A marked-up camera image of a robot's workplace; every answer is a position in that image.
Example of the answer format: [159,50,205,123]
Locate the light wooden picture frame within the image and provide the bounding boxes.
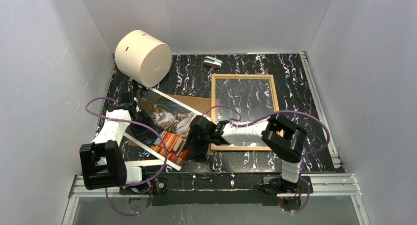
[210,74,283,152]

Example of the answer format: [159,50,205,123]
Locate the cat and books photo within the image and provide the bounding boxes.
[125,89,209,171]

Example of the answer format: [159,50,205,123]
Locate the clear acrylic sheet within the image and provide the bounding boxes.
[215,79,277,148]

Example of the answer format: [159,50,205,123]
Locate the white mat board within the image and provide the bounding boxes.
[124,159,164,167]

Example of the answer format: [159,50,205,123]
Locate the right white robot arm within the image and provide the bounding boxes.
[184,114,307,184]

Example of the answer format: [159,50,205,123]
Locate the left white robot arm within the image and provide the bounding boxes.
[79,92,154,190]

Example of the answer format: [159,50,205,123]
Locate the brown backing board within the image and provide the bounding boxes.
[138,91,210,160]

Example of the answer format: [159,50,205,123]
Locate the large white cylinder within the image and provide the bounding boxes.
[115,30,172,87]

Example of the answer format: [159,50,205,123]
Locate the teal white stapler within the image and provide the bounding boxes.
[202,56,223,68]

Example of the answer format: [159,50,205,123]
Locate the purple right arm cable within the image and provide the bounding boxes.
[203,105,331,213]

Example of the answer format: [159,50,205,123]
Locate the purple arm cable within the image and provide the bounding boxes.
[85,97,169,216]
[203,105,331,213]

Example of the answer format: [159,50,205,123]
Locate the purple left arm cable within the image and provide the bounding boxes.
[85,97,169,216]

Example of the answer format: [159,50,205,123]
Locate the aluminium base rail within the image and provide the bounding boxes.
[62,172,370,225]

